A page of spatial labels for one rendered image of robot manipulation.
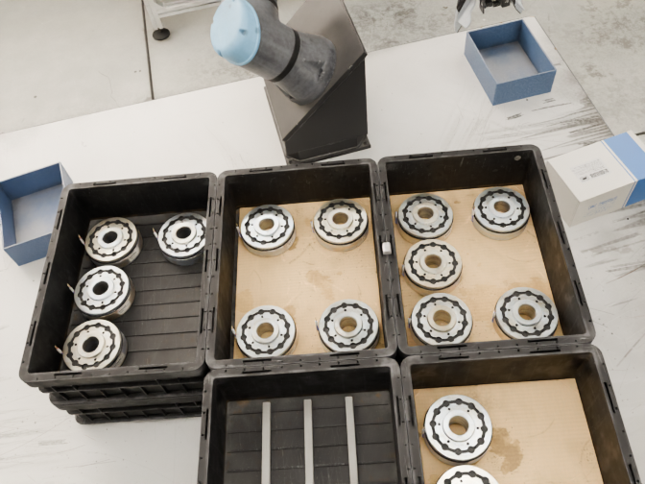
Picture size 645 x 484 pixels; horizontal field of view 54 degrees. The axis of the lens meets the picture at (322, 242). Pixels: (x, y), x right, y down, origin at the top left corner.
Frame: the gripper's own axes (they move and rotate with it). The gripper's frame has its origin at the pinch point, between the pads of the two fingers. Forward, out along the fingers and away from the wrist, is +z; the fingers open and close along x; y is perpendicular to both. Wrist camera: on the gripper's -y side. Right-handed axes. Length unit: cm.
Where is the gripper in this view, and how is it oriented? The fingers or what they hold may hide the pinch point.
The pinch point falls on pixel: (487, 21)
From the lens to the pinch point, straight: 159.2
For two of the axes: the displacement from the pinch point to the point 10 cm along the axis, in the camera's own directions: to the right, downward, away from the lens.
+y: 2.0, 8.1, -5.5
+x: 9.6, -2.8, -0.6
